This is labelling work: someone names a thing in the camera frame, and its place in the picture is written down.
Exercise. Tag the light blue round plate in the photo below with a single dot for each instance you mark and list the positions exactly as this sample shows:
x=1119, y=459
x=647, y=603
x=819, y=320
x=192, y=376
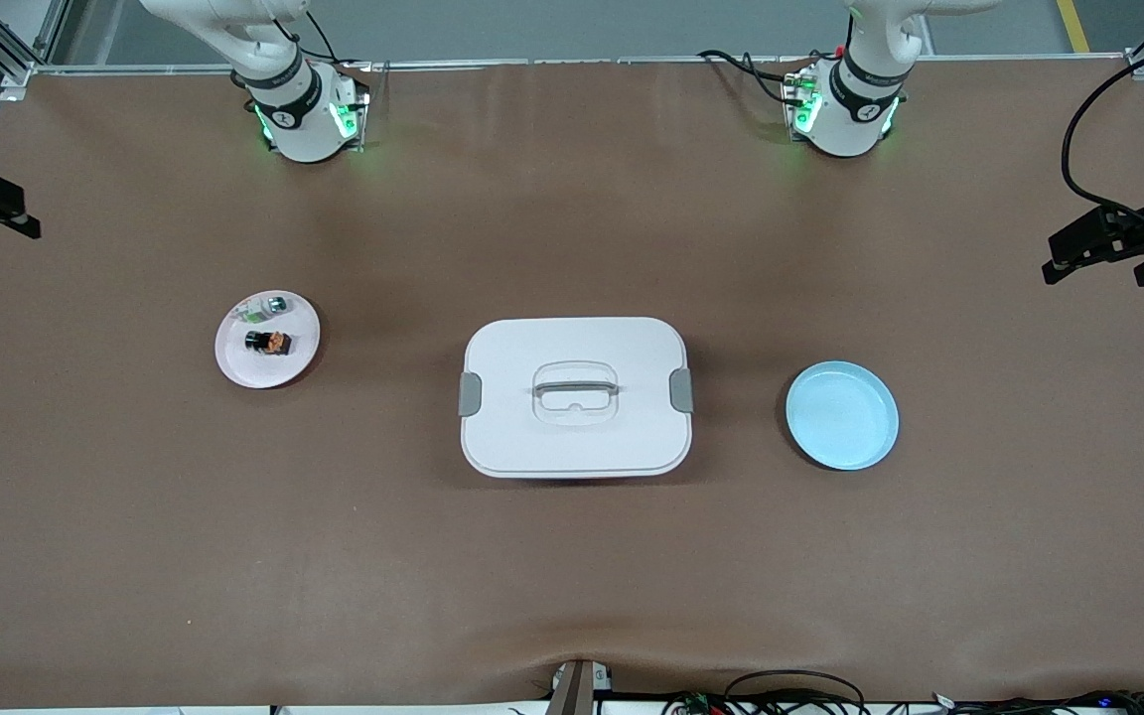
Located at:
x=840, y=417

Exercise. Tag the aluminium frame rail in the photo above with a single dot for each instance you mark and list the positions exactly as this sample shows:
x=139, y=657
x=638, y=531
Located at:
x=572, y=61

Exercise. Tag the orange push-button switch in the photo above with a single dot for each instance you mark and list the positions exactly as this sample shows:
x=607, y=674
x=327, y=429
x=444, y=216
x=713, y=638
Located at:
x=274, y=343

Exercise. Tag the metal camera bracket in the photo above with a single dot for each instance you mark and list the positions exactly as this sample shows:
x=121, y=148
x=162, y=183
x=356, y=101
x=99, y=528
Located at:
x=572, y=690

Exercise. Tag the brown table cover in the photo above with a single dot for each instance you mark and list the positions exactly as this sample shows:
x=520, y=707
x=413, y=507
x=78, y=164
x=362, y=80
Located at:
x=572, y=199

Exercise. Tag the white lidded storage box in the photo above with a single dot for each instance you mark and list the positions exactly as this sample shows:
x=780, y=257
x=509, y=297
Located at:
x=572, y=437

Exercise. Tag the green push-button switch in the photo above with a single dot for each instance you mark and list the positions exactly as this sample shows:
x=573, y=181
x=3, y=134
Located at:
x=274, y=304

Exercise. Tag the pink round plate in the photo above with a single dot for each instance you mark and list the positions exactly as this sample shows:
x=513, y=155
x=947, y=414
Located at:
x=264, y=372

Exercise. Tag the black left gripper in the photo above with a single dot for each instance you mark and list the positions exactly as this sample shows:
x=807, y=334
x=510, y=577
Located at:
x=1140, y=235

